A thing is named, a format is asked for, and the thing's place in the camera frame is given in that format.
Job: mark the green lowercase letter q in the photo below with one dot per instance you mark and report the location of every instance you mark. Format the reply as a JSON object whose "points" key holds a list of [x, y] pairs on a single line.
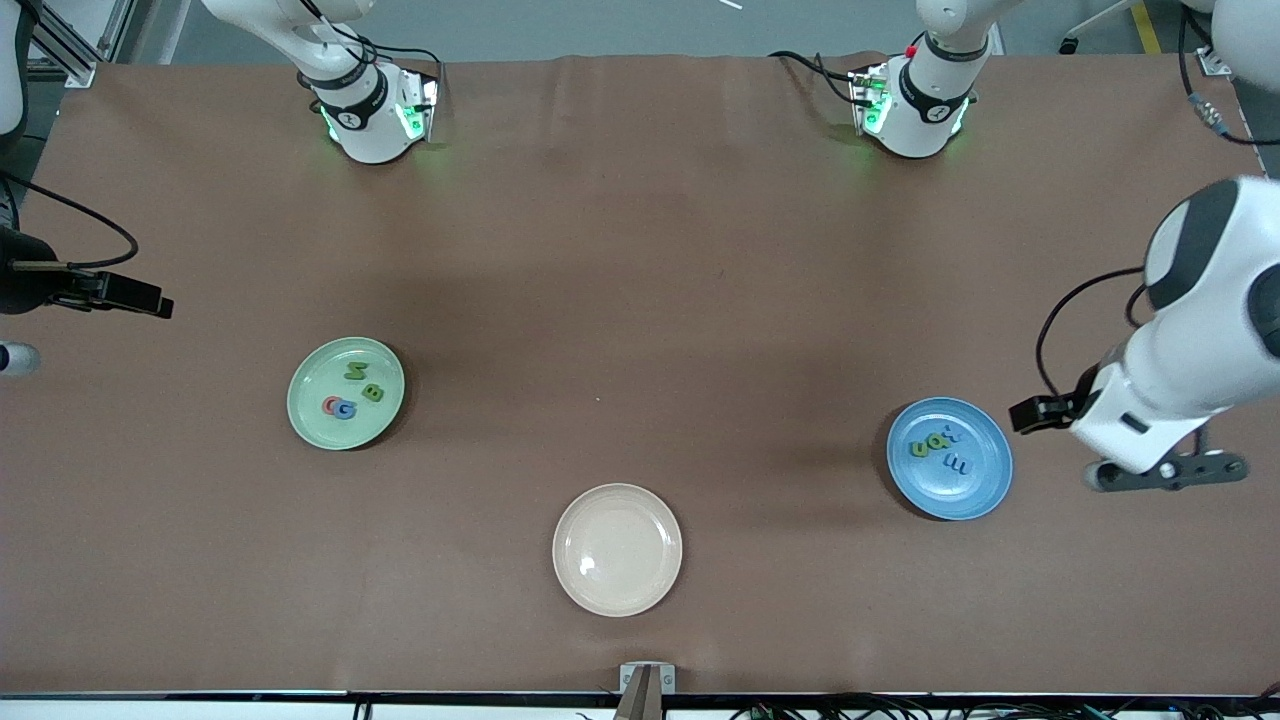
{"points": [[938, 441]]}

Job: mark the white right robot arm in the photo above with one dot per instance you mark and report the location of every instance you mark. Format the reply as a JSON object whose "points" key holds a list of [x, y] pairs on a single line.
{"points": [[370, 130]]}

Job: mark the aluminium frame profile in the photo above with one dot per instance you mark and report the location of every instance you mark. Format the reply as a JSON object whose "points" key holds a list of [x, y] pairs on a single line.
{"points": [[1212, 62], [80, 68]]}

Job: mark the green plate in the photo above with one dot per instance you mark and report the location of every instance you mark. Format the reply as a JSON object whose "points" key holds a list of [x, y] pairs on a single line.
{"points": [[320, 375]]}

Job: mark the blue plate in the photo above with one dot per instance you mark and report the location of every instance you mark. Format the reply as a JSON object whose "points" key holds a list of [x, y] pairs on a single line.
{"points": [[985, 490]]}

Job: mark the tan camera mast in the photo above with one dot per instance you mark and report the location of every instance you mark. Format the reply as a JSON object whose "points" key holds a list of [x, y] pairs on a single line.
{"points": [[645, 700]]}

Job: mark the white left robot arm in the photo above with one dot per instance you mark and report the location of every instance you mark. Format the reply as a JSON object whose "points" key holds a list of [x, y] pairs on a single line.
{"points": [[1200, 370]]}

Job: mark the grey metal mount bracket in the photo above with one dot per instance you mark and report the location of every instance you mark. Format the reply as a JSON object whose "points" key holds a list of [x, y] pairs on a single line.
{"points": [[627, 672]]}

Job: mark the blue letter G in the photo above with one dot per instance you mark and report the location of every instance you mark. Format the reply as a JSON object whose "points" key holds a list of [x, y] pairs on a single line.
{"points": [[346, 410]]}

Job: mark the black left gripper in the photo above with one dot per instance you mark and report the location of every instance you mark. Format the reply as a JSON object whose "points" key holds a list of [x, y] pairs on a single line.
{"points": [[1044, 411]]}

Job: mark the brown table mat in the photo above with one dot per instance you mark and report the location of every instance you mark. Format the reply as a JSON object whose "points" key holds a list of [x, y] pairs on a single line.
{"points": [[620, 200]]}

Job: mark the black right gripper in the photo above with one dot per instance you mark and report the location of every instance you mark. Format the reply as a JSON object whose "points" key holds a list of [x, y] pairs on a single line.
{"points": [[28, 287]]}

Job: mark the white office chair base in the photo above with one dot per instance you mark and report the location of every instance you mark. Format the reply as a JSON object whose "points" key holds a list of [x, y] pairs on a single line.
{"points": [[1068, 46]]}

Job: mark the blue lowercase letter m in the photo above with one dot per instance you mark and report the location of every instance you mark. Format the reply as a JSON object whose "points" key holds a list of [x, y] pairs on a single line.
{"points": [[957, 464]]}

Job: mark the beige plate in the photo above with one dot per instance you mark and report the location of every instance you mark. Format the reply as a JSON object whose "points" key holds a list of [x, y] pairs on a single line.
{"points": [[617, 550]]}

